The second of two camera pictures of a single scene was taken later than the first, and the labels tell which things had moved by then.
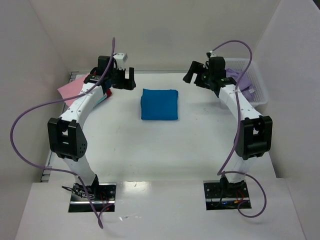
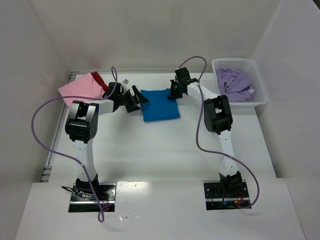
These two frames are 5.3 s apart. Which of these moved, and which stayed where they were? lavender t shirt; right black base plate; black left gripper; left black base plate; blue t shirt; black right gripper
Moved: black right gripper; black left gripper
Stayed: left black base plate; lavender t shirt; right black base plate; blue t shirt
